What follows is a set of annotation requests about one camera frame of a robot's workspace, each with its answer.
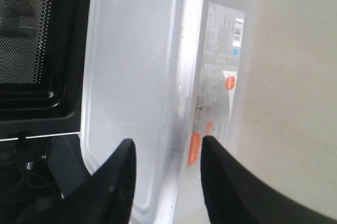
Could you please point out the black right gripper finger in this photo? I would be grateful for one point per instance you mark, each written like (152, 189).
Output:
(232, 194)

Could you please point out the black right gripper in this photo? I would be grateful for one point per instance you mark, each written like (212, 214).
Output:
(37, 173)

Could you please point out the white lidded plastic container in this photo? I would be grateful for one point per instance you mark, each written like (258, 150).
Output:
(164, 73)

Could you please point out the white microwave door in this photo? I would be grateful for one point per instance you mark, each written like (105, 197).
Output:
(42, 61)

